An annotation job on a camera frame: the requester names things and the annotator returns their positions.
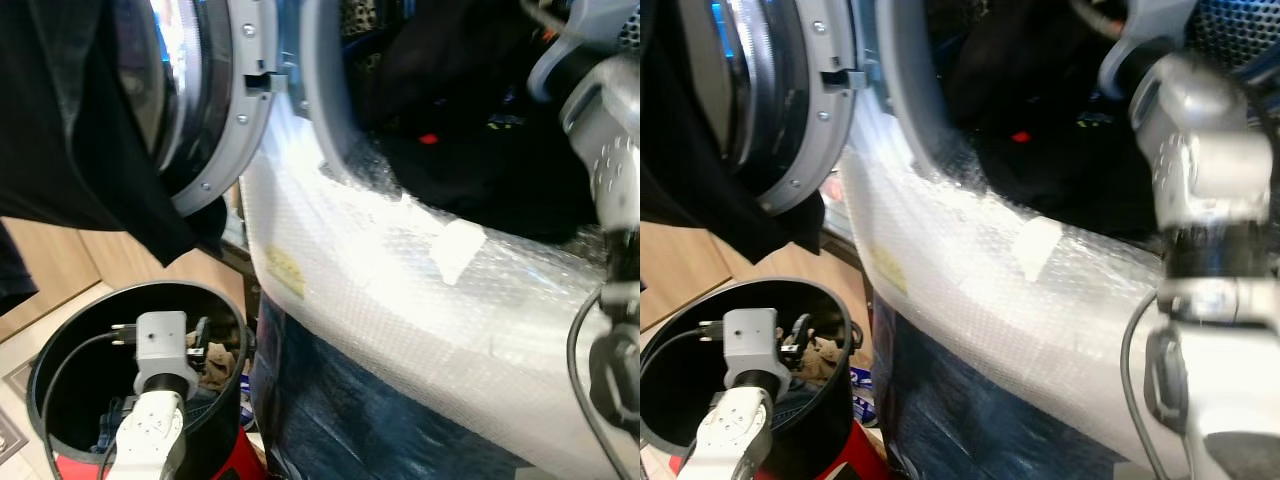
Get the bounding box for black garment with green logo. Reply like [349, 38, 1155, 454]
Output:
[944, 0, 1173, 242]
[364, 0, 607, 245]

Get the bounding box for white bubble-wrapped washing machine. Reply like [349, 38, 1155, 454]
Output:
[238, 0, 641, 480]
[838, 0, 1280, 480]

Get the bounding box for brown garment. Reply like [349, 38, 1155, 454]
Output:
[199, 341, 243, 394]
[799, 334, 853, 387]

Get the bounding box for blue and white box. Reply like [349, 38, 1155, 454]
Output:
[847, 364, 883, 403]

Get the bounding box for black round laundry bin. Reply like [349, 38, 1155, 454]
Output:
[27, 280, 257, 480]
[640, 277, 867, 480]

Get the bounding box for blue protective film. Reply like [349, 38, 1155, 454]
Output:
[871, 298, 1133, 480]
[249, 298, 533, 480]

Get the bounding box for dark navy cloth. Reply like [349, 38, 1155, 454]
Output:
[0, 221, 40, 317]

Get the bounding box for round grey washer door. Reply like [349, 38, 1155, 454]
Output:
[115, 0, 287, 220]
[690, 0, 867, 217]

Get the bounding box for plain black hanging garment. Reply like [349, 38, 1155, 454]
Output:
[0, 0, 230, 267]
[640, 0, 827, 264]

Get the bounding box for white tape patch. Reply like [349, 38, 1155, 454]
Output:
[430, 217, 489, 287]
[1011, 214, 1065, 284]

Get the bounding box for grey rubber door gasket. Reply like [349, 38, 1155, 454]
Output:
[299, 0, 393, 191]
[879, 0, 979, 187]

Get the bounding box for perforated steel washer drum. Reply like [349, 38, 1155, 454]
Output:
[340, 0, 641, 61]
[925, 0, 1280, 93]

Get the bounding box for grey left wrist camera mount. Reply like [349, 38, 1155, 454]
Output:
[719, 307, 782, 374]
[132, 311, 192, 378]

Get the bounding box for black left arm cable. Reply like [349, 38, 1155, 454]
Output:
[39, 323, 138, 480]
[640, 318, 725, 441]

